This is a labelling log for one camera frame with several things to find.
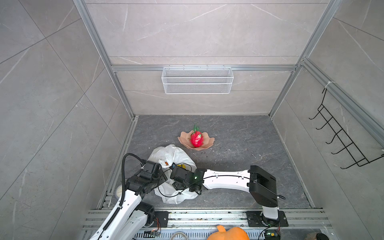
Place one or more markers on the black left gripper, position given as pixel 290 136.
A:
pixel 162 176

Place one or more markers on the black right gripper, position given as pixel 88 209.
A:
pixel 177 186

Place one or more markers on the pink dragon fruit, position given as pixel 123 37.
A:
pixel 196 139

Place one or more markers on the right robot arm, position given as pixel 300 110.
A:
pixel 256 181

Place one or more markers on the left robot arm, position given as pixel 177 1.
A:
pixel 130 214

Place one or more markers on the pink scalloped bowl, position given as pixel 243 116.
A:
pixel 184 139

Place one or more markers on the orange pumpkin toy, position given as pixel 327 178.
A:
pixel 234 233

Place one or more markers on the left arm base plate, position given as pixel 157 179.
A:
pixel 157 219

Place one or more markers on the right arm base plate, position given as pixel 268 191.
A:
pixel 257 219

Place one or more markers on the white wire mesh basket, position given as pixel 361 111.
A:
pixel 198 80

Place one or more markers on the black wire hook rack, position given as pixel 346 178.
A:
pixel 340 134

